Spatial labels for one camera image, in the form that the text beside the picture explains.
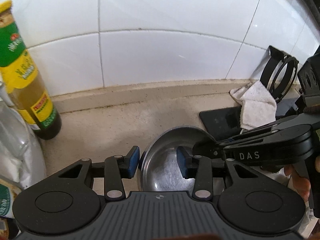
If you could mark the purple cap clear sauce bottle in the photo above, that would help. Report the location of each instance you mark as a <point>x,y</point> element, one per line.
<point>8,193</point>

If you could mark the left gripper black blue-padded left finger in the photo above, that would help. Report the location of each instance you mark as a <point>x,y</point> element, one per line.
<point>116,168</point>

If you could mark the black wall ring holder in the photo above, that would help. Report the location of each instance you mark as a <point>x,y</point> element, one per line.
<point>279,73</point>

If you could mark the black stove top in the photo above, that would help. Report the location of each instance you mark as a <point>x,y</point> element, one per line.
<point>224,123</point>

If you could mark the steel bowl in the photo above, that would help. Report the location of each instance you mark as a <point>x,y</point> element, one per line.
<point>158,169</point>

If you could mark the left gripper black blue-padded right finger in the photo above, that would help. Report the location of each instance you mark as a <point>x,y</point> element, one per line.
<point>199,168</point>

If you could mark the white cloth on stove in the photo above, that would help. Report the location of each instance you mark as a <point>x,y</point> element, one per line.
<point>258,107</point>

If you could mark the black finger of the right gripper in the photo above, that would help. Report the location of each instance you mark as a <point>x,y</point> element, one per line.
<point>207,149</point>

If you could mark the clear plastic bag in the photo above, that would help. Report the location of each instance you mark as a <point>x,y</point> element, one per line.
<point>22,160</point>

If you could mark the green yellow label oil bottle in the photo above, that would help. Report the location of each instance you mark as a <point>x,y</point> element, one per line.
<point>23,82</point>

